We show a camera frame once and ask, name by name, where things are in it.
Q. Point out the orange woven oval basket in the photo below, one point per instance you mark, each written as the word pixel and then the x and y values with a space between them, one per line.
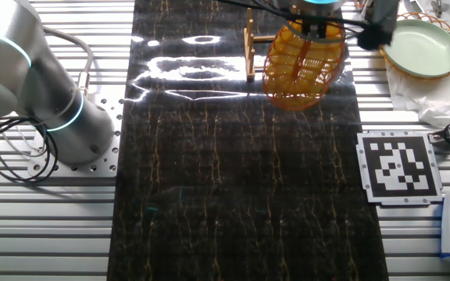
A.
pixel 287 78

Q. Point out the black marble pattern mat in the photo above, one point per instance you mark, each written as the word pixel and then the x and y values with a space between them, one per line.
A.
pixel 190 195

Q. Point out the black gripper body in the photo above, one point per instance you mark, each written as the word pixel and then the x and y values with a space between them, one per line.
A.
pixel 315 21

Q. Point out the wooden dish rack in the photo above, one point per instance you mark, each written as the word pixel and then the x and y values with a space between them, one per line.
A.
pixel 250 58

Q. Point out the black white marker board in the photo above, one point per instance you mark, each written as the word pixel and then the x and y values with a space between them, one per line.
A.
pixel 398 168

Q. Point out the white crumpled plastic bag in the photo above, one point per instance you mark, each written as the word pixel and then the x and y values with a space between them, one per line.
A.
pixel 424 97

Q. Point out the small metal clamp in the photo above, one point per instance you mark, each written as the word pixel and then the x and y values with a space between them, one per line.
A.
pixel 438 8

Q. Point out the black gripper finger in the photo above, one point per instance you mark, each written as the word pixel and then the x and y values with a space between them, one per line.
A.
pixel 322 33
pixel 310 33

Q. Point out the orange wicker basket under plate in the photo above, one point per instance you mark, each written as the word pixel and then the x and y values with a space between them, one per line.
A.
pixel 428 15

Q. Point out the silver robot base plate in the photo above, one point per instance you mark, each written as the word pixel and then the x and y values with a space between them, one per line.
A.
pixel 108 164

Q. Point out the pale green plate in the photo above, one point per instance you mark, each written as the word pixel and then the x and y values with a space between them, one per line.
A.
pixel 424 50

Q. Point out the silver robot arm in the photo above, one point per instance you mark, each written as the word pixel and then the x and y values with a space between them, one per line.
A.
pixel 14 58

